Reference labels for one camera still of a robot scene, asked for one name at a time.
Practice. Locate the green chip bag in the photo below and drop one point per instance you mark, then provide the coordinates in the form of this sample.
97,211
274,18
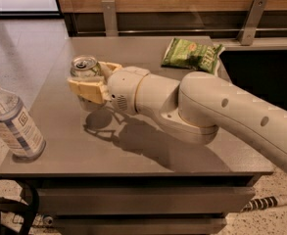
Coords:
186,54

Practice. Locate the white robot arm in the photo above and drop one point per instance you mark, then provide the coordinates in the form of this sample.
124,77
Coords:
192,109

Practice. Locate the grey drawer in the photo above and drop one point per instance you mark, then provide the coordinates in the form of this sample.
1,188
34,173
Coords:
141,226
167,200

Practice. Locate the upper grey drawer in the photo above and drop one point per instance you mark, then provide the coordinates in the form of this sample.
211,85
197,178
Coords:
167,200

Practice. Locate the right metal bracket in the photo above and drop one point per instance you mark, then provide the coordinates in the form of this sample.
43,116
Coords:
247,33

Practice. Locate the left metal bracket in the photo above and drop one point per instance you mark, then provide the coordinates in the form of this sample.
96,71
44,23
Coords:
110,18

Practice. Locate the clear plastic water bottle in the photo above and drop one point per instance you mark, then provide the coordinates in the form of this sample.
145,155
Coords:
17,128

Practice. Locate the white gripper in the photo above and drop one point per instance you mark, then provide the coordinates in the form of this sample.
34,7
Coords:
123,87

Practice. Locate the lower grey drawer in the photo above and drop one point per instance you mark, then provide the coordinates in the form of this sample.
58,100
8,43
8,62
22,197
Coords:
141,226

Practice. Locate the metal rail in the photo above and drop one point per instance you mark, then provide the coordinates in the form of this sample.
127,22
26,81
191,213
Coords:
214,33

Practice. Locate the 7up soda can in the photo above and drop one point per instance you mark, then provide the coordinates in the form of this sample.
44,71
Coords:
86,67

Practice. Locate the metal bracket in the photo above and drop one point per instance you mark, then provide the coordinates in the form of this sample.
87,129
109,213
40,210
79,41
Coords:
247,33
110,18

